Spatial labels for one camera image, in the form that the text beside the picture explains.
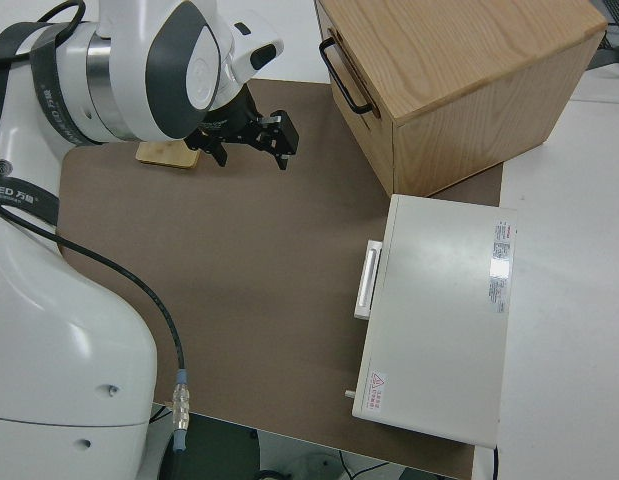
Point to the brown table mat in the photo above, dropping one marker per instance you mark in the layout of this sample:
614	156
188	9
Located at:
239	275

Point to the white toaster oven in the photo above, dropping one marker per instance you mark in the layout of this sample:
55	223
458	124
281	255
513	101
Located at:
439	325

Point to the wooden mug rack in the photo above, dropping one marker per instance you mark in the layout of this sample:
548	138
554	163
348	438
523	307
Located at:
164	155

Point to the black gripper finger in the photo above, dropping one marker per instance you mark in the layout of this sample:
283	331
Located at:
219	154
285	135

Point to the wooden drawer cabinet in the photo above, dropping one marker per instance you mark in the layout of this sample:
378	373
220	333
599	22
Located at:
464	75

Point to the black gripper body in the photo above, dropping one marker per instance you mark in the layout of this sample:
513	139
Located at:
234	125

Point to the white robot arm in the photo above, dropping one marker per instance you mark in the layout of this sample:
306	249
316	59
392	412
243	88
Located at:
64	350

